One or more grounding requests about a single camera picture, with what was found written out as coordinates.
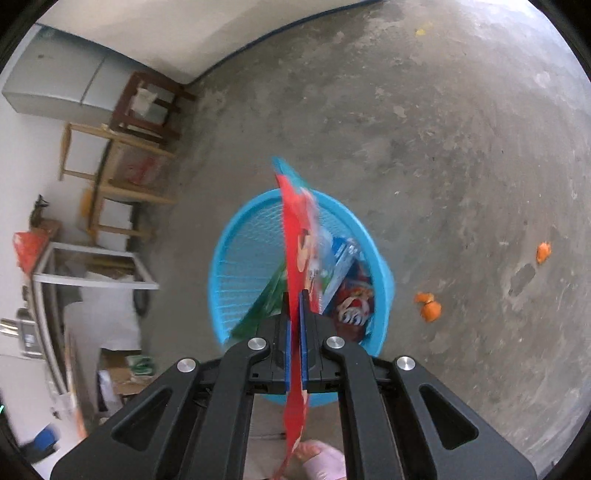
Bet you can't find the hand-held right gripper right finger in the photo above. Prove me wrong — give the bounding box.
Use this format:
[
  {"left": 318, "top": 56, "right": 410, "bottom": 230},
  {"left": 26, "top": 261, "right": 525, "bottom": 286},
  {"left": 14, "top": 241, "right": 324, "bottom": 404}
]
[{"left": 299, "top": 290, "right": 537, "bottom": 480}]

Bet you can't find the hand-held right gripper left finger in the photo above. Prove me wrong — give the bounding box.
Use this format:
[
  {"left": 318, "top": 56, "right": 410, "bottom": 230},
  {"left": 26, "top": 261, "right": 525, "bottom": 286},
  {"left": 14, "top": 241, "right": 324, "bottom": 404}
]
[{"left": 51, "top": 293, "right": 291, "bottom": 480}]

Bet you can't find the green plastic packet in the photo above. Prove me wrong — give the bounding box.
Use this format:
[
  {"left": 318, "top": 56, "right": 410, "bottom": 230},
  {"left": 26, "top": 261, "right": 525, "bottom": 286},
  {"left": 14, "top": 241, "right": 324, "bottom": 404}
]
[{"left": 231, "top": 258, "right": 289, "bottom": 340}]

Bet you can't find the blue white carton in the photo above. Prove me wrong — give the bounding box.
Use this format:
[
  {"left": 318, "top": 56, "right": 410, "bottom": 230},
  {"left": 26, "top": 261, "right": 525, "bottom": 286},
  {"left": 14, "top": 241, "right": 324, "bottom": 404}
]
[{"left": 318, "top": 235, "right": 363, "bottom": 312}]

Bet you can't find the blue plastic wastebasket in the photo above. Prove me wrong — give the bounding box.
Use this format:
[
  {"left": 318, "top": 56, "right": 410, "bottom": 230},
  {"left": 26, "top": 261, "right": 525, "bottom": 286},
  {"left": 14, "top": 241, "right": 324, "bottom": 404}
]
[{"left": 208, "top": 188, "right": 395, "bottom": 408}]

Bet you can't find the red snack packet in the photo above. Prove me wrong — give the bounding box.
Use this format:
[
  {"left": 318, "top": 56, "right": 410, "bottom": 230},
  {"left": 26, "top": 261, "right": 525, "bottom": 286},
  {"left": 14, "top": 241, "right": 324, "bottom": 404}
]
[{"left": 271, "top": 157, "right": 331, "bottom": 480}]

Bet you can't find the cardboard box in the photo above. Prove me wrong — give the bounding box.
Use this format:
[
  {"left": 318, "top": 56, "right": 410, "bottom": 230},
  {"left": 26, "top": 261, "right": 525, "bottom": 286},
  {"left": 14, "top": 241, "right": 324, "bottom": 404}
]
[{"left": 97, "top": 348, "right": 158, "bottom": 411}]

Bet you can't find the white plastic bag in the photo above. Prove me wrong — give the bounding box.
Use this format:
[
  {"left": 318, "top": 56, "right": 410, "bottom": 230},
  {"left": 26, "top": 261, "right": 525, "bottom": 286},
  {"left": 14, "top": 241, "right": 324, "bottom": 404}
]
[{"left": 62, "top": 286, "right": 141, "bottom": 352}]

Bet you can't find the white side table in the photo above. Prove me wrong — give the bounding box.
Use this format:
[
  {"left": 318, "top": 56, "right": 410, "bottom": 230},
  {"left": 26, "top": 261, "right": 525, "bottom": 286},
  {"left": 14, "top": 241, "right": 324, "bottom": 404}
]
[{"left": 31, "top": 242, "right": 160, "bottom": 393}]

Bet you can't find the clear red-print bag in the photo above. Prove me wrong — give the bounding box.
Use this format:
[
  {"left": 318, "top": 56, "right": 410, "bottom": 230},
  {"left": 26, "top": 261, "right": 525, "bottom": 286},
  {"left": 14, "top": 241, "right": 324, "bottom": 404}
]
[{"left": 115, "top": 148, "right": 162, "bottom": 190}]

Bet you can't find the wooden chair with black seat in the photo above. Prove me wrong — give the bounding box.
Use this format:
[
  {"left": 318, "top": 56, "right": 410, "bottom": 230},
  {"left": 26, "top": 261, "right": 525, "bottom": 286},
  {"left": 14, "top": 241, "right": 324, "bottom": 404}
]
[{"left": 59, "top": 122, "right": 178, "bottom": 243}]

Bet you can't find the steel rice cooker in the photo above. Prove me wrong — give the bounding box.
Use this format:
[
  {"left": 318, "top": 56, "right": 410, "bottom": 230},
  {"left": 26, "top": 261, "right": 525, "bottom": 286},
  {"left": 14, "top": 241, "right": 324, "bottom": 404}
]
[{"left": 16, "top": 309, "right": 47, "bottom": 358}]

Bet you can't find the orange plastic bag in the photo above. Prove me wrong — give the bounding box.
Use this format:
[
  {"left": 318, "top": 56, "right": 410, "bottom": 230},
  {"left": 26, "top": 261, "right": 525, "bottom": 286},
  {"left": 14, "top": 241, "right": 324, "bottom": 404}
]
[{"left": 13, "top": 231, "right": 49, "bottom": 271}]

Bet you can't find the white cloth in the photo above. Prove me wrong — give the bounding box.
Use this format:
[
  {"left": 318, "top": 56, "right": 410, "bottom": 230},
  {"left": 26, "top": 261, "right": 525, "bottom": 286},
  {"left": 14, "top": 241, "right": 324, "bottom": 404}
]
[{"left": 131, "top": 88, "right": 160, "bottom": 116}]

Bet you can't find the dark wooden stool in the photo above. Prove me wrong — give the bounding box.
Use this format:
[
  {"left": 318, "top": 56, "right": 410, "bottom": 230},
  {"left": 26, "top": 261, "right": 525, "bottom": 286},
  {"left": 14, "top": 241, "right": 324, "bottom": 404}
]
[{"left": 110, "top": 71, "right": 197, "bottom": 144}]

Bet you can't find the grey refrigerator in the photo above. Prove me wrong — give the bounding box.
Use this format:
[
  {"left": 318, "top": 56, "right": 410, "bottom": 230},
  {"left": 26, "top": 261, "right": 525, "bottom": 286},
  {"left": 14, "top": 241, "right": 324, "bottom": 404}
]
[{"left": 2, "top": 28, "right": 134, "bottom": 123}]

